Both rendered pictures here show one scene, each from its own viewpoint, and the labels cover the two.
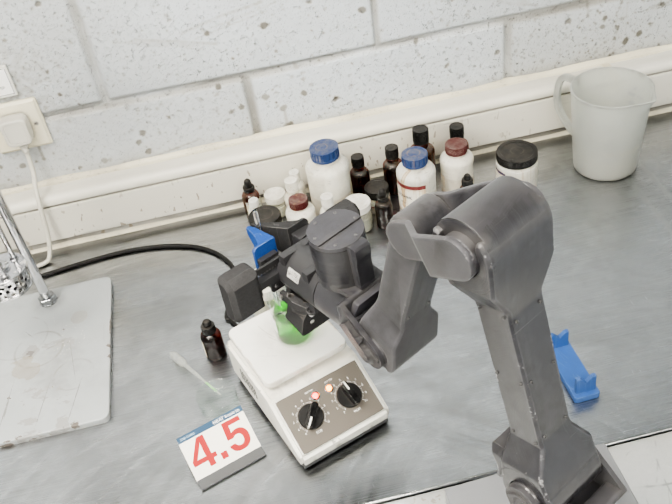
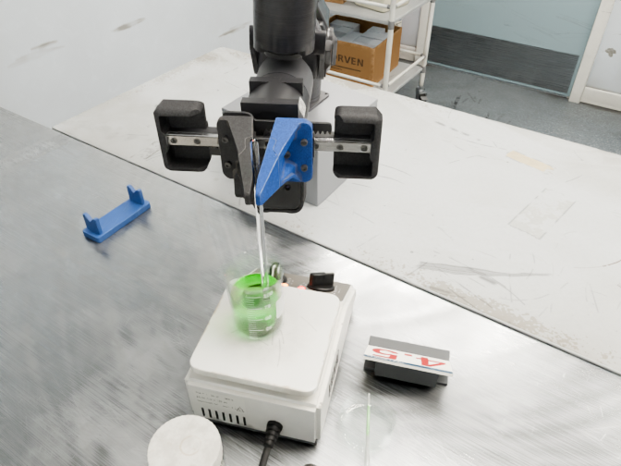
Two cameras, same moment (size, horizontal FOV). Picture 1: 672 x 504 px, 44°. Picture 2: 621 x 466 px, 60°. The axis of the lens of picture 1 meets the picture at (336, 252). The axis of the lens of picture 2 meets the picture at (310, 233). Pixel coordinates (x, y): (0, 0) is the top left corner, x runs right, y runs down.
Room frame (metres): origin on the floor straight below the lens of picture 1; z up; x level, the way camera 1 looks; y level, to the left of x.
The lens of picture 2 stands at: (1.01, 0.32, 1.39)
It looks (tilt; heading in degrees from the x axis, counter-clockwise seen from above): 40 degrees down; 219
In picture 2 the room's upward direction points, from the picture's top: straight up
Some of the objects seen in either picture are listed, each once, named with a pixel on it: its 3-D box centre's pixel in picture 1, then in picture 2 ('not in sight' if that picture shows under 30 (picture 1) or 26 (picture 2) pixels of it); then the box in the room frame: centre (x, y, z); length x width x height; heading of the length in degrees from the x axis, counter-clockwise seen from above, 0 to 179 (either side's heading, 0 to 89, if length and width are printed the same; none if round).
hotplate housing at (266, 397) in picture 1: (301, 372); (278, 339); (0.75, 0.07, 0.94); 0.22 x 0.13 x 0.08; 25
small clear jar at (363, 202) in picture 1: (358, 214); not in sight; (1.08, -0.05, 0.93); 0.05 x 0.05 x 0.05
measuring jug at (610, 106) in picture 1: (600, 123); not in sight; (1.15, -0.47, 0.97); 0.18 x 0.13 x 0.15; 36
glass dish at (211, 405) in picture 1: (217, 399); (367, 422); (0.75, 0.19, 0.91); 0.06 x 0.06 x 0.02
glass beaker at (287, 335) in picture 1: (292, 313); (253, 296); (0.77, 0.07, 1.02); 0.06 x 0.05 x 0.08; 135
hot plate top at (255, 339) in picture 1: (286, 338); (269, 331); (0.77, 0.08, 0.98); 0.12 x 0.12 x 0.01; 25
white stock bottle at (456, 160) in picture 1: (457, 168); not in sight; (1.12, -0.22, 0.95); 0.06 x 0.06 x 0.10
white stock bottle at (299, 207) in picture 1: (302, 220); not in sight; (1.07, 0.05, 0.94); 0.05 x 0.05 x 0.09
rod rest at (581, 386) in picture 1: (571, 363); (115, 211); (0.70, -0.28, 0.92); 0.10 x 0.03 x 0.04; 6
